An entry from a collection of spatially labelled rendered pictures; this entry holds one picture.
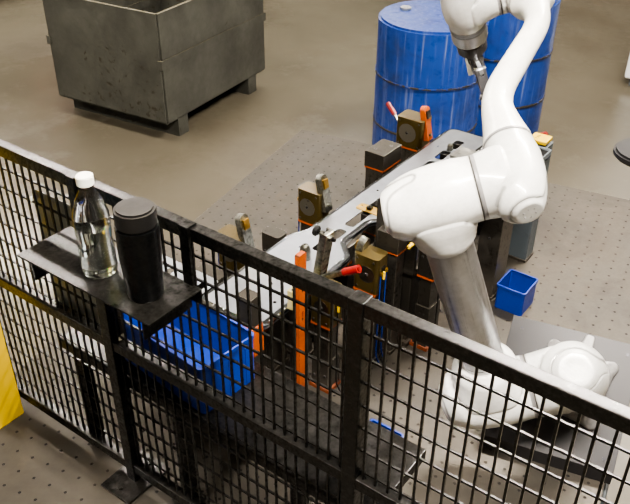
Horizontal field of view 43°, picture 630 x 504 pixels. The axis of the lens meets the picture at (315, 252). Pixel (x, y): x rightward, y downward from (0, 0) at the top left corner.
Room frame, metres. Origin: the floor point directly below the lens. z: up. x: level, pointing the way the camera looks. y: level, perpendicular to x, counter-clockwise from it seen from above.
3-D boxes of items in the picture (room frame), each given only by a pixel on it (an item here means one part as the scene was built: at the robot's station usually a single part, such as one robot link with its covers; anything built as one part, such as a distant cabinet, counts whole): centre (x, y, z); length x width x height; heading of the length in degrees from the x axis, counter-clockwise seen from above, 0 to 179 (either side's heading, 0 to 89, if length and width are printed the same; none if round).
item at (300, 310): (1.62, 0.04, 0.95); 0.03 x 0.01 x 0.50; 144
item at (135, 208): (1.15, 0.30, 1.52); 0.07 x 0.07 x 0.18
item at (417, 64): (4.65, -0.90, 0.47); 1.27 x 0.78 x 0.94; 145
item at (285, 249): (2.20, -0.18, 1.00); 1.38 x 0.22 x 0.02; 144
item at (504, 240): (2.17, -0.58, 0.92); 0.10 x 0.08 x 0.45; 144
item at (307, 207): (2.24, 0.02, 0.87); 0.12 x 0.07 x 0.35; 54
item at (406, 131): (2.77, -0.36, 0.88); 0.14 x 0.09 x 0.36; 54
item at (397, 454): (1.33, 0.19, 1.01); 0.90 x 0.22 x 0.03; 54
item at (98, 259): (1.22, 0.40, 1.53); 0.07 x 0.07 x 0.20
